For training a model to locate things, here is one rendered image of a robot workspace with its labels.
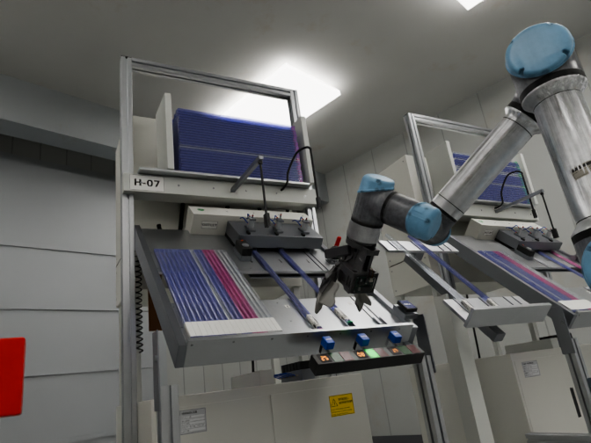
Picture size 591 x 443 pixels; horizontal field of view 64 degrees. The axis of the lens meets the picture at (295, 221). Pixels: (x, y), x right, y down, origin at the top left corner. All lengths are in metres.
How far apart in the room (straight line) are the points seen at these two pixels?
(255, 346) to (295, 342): 0.11
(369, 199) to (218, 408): 0.76
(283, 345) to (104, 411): 2.83
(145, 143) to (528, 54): 1.45
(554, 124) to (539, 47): 0.15
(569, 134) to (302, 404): 1.07
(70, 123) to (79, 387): 1.90
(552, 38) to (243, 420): 1.21
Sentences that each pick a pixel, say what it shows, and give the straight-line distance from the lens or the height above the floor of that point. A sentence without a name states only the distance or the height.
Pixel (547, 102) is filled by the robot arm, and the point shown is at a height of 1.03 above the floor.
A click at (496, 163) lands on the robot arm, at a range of 1.14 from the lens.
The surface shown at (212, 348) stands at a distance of 1.15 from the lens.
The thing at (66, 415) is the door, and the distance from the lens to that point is 3.86.
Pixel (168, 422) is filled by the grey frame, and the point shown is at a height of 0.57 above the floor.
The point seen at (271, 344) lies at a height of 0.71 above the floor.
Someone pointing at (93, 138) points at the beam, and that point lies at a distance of 3.93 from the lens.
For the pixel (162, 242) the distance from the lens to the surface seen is 1.65.
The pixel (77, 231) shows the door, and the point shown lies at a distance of 4.11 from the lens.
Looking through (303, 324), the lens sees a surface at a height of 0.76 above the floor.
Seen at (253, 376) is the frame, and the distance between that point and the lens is 1.60.
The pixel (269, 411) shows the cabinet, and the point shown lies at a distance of 1.53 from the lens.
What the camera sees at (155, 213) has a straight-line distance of 1.90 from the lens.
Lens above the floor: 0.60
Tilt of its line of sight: 19 degrees up
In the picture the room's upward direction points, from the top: 8 degrees counter-clockwise
